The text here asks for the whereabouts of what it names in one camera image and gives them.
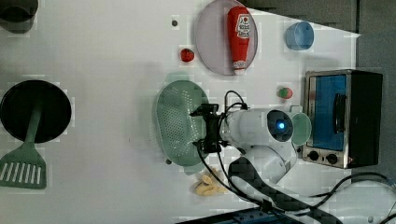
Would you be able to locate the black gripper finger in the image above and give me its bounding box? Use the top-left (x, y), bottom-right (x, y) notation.
top-left (193, 139), bottom-right (205, 148)
top-left (191, 107), bottom-right (205, 117)

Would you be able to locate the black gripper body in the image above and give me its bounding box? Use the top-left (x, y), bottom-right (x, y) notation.
top-left (204, 104), bottom-right (221, 153)

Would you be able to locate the green plastic strainer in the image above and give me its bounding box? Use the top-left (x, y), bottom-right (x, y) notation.
top-left (153, 77), bottom-right (208, 175)

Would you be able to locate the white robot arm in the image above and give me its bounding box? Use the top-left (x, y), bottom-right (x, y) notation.
top-left (191, 104), bottom-right (342, 224)

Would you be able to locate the grey round plate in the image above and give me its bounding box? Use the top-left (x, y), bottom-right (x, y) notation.
top-left (195, 0), bottom-right (258, 76)

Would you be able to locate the red green plush strawberry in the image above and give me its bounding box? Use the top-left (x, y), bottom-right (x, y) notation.
top-left (277, 87), bottom-right (293, 99)

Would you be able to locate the mint green mug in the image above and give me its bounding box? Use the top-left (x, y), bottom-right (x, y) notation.
top-left (289, 105), bottom-right (312, 146)

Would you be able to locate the red plush ketchup bottle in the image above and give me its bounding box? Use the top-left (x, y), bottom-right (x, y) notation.
top-left (227, 6), bottom-right (250, 75)

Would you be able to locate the blue plastic cup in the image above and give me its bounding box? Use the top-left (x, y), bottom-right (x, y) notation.
top-left (285, 21), bottom-right (315, 50)

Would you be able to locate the black silver toaster oven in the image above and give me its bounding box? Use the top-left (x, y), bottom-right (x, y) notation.
top-left (302, 69), bottom-right (383, 169)

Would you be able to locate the green slotted spatula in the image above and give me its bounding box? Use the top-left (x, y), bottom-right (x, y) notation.
top-left (0, 103), bottom-right (47, 189)

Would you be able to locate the black round pan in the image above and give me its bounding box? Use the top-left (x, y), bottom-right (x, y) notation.
top-left (1, 80), bottom-right (72, 144)

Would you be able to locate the dark grey cup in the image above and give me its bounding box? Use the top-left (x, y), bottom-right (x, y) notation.
top-left (0, 0), bottom-right (38, 34)

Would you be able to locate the black cable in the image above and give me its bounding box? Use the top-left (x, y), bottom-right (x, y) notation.
top-left (195, 90), bottom-right (396, 224)

